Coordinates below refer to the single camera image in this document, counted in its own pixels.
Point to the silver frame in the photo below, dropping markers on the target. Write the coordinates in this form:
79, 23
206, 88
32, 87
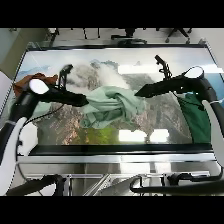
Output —
100, 160

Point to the white garment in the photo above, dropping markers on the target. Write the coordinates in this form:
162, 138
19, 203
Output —
29, 140

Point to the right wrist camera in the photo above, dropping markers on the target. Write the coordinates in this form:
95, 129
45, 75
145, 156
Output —
162, 66

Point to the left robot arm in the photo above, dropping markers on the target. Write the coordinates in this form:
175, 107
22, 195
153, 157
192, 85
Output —
23, 100

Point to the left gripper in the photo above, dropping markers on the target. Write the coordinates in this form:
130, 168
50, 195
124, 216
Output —
68, 97

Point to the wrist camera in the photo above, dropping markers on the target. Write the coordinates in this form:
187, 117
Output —
162, 66
65, 71

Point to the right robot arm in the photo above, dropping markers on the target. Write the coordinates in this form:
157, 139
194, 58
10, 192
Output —
195, 85

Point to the dark green garment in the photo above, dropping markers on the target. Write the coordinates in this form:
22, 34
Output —
196, 123

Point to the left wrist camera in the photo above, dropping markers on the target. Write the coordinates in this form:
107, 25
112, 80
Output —
65, 71

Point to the pale green shirt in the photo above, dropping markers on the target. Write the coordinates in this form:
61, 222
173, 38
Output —
110, 106

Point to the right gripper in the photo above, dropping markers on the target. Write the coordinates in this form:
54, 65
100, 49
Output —
162, 88

